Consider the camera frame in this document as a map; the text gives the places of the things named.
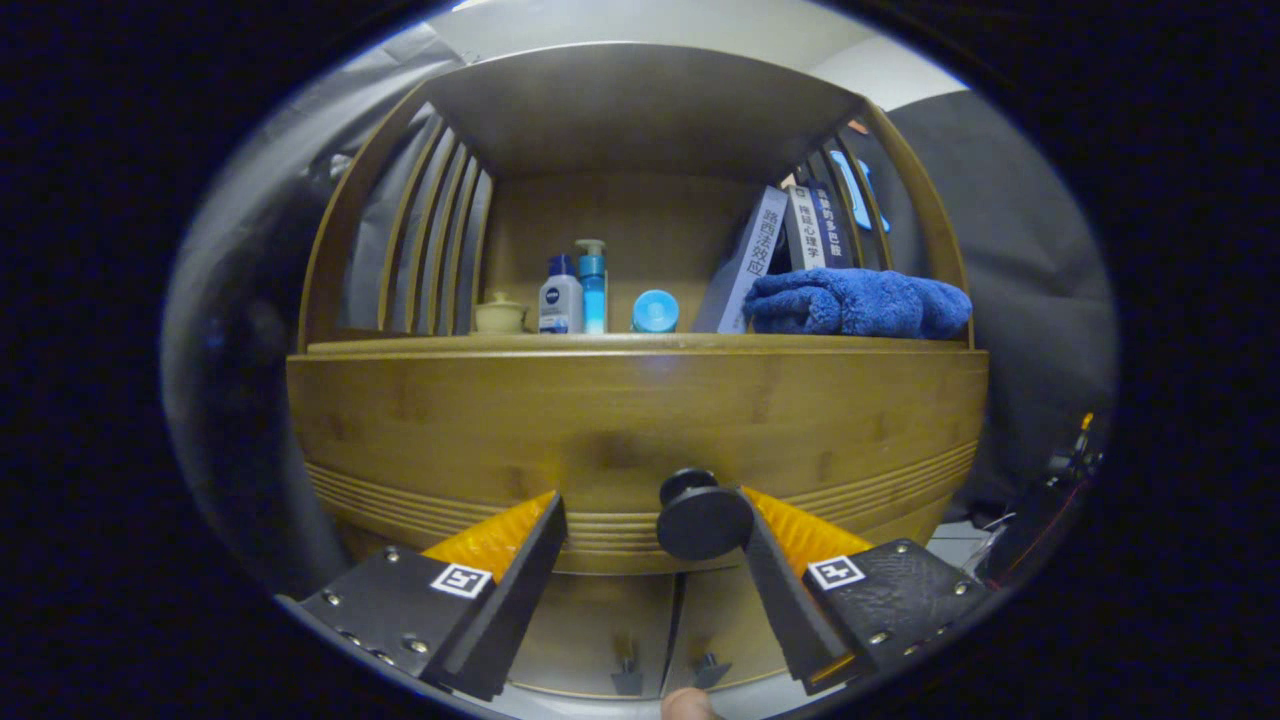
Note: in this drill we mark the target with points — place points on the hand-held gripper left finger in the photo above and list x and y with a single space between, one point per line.
520 590

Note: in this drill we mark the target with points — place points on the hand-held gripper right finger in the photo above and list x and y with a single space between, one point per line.
780 600

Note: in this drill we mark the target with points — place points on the black round drawer knob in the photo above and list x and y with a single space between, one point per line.
705 522

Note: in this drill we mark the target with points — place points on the blue squeeze tube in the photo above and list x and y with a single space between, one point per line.
655 312

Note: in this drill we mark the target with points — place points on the wooden cabinet door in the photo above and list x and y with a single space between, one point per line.
720 610
600 620

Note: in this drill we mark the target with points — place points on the wooden countertop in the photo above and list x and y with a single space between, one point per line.
640 341

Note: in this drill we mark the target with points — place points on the wooden cabinet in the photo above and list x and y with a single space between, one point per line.
640 110

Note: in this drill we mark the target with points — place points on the black device with orange tip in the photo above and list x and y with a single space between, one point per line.
1030 530

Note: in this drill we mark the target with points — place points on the beige lidded teacup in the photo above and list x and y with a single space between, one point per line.
500 316

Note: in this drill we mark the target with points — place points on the white bottle with blue cap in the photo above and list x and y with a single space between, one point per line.
560 305

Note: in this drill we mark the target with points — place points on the blue folded towel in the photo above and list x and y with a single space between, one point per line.
860 305

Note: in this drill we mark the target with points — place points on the blue pump bottle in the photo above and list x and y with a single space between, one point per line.
593 290

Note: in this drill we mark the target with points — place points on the grey book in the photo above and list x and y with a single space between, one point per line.
745 270

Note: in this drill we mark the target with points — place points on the white spine book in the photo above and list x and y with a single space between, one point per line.
805 235

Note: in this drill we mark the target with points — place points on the dark blue book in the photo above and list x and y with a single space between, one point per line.
838 235

